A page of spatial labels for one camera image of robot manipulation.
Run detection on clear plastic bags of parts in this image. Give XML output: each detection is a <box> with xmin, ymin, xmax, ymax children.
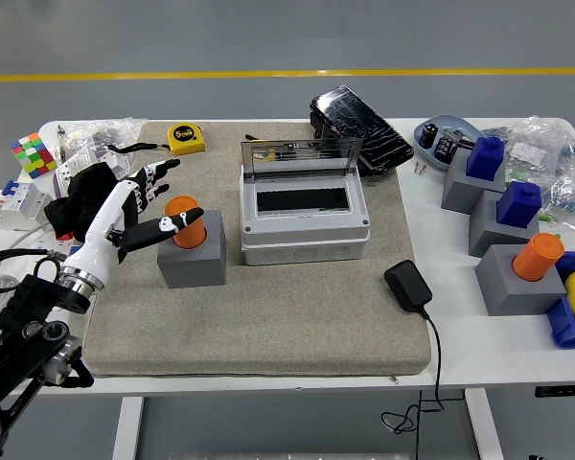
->
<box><xmin>483</xmin><ymin>114</ymin><xmax>575</xmax><ymax>236</ymax></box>

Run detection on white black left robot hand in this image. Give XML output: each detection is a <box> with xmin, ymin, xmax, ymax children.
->
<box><xmin>57</xmin><ymin>157</ymin><xmax>206</xmax><ymax>288</ymax></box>

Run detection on orange cylinder battery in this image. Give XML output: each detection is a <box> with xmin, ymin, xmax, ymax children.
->
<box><xmin>165</xmin><ymin>195</ymin><xmax>208</xmax><ymax>250</ymax></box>
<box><xmin>511</xmin><ymin>233</ymin><xmax>565</xmax><ymax>283</ymax></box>

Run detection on colourful puzzle cube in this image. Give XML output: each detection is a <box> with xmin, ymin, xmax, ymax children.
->
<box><xmin>10</xmin><ymin>132</ymin><xmax>58</xmax><ymax>180</ymax></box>

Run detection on black adapter cord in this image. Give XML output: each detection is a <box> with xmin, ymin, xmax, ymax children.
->
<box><xmin>380</xmin><ymin>309</ymin><xmax>446</xmax><ymax>460</ymax></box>

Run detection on clear plastic bag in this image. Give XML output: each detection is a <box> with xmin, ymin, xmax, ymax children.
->
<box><xmin>52</xmin><ymin>117</ymin><xmax>149</xmax><ymax>159</ymax></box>

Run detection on grey cube holder block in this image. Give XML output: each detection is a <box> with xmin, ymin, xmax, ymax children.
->
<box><xmin>440</xmin><ymin>148</ymin><xmax>508</xmax><ymax>216</ymax></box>
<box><xmin>468</xmin><ymin>190</ymin><xmax>541</xmax><ymax>258</ymax></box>
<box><xmin>473</xmin><ymin>243</ymin><xmax>567</xmax><ymax>317</ymax></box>
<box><xmin>156</xmin><ymin>209</ymin><xmax>228</xmax><ymax>289</ymax></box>

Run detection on black cracked screen device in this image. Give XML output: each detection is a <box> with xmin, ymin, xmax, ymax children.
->
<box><xmin>309</xmin><ymin>84</ymin><xmax>416</xmax><ymax>177</ymax></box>

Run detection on blue-grey oval tray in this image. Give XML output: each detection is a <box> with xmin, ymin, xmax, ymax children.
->
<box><xmin>413</xmin><ymin>113</ymin><xmax>485</xmax><ymax>173</ymax></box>

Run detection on blue block battery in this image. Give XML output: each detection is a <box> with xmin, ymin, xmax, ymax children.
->
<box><xmin>465</xmin><ymin>136</ymin><xmax>505</xmax><ymax>182</ymax></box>
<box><xmin>495</xmin><ymin>180</ymin><xmax>542</xmax><ymax>228</ymax></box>

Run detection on white switch package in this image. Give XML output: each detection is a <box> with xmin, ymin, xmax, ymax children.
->
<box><xmin>52</xmin><ymin>146</ymin><xmax>130</xmax><ymax>197</ymax></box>

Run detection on white table leg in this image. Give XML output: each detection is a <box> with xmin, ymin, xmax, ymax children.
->
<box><xmin>112</xmin><ymin>396</ymin><xmax>145</xmax><ymax>460</ymax></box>
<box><xmin>464</xmin><ymin>388</ymin><xmax>505</xmax><ymax>460</ymax></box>

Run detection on grey junction box clear lid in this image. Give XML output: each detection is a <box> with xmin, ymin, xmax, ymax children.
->
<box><xmin>239</xmin><ymin>137</ymin><xmax>371</xmax><ymax>267</ymax></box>

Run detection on black power adapter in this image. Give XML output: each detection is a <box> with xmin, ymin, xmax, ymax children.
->
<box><xmin>383</xmin><ymin>260</ymin><xmax>433</xmax><ymax>315</ymax></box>

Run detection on black cloth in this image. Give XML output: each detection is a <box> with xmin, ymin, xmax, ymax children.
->
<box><xmin>42</xmin><ymin>162</ymin><xmax>126</xmax><ymax>243</ymax></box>

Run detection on grey-brown mat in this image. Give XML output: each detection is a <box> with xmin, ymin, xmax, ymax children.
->
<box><xmin>83</xmin><ymin>119</ymin><xmax>432</xmax><ymax>380</ymax></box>

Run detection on blue plastic bin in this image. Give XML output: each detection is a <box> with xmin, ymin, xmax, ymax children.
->
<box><xmin>544</xmin><ymin>251</ymin><xmax>575</xmax><ymax>350</ymax></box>

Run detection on white circuit breaker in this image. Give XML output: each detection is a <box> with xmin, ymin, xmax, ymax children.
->
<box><xmin>0</xmin><ymin>179</ymin><xmax>54</xmax><ymax>234</ymax></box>

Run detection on yellow tape measure black strap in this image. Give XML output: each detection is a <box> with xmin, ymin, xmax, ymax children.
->
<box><xmin>107</xmin><ymin>123</ymin><xmax>206</xmax><ymax>155</ymax></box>

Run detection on black table control panel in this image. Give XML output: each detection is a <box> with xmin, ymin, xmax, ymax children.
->
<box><xmin>535</xmin><ymin>384</ymin><xmax>575</xmax><ymax>399</ymax></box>

